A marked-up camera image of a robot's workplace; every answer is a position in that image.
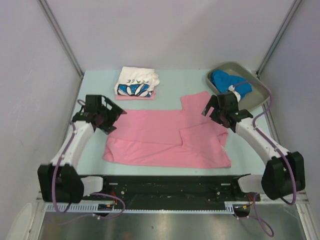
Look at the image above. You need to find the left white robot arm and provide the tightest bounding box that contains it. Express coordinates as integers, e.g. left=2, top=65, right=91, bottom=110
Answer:
left=37, top=94, right=126, bottom=204

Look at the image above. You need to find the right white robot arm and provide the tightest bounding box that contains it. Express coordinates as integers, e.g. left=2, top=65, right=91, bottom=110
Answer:
left=202, top=91, right=306, bottom=205

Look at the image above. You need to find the aluminium frame post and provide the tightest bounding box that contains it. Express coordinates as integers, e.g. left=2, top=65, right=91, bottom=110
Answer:
left=255, top=0, right=304, bottom=79
left=37, top=0, right=84, bottom=79

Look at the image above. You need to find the blue t shirt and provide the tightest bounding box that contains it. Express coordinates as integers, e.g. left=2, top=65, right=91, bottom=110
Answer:
left=210, top=70, right=253, bottom=99

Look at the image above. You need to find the left aluminium frame post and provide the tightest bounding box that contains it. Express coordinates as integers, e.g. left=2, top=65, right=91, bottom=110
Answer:
left=37, top=0, right=84, bottom=79

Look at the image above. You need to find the grey plastic tray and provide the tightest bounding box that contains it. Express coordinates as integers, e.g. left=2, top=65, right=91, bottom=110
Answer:
left=206, top=61, right=271, bottom=111

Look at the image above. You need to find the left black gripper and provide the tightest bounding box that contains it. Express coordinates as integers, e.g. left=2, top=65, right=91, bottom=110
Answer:
left=97, top=98, right=126, bottom=135

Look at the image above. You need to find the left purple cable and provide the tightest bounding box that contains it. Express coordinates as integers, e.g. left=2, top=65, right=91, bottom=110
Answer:
left=51, top=99, right=126, bottom=226

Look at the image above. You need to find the white flower print t shirt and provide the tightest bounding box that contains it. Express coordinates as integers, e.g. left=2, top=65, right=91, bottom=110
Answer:
left=114, top=66, right=160, bottom=99

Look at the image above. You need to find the right aluminium frame post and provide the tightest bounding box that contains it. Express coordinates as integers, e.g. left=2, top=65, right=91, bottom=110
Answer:
left=255, top=0, right=304, bottom=79

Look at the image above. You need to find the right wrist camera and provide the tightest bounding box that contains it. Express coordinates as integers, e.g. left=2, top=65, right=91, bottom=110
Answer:
left=228, top=85, right=241, bottom=102

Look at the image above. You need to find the purple cable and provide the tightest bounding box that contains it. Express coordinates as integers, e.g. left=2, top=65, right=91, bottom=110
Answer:
left=233, top=79, right=298, bottom=238
left=51, top=99, right=126, bottom=226

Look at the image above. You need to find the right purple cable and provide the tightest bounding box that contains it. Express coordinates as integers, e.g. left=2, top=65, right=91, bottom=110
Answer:
left=233, top=79, right=298, bottom=238

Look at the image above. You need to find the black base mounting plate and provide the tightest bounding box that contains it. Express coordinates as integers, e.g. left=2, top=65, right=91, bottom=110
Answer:
left=101, top=175, right=255, bottom=210

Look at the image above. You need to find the grey slotted cable duct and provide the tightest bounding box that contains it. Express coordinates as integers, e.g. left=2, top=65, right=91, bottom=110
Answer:
left=46, top=201, right=253, bottom=215

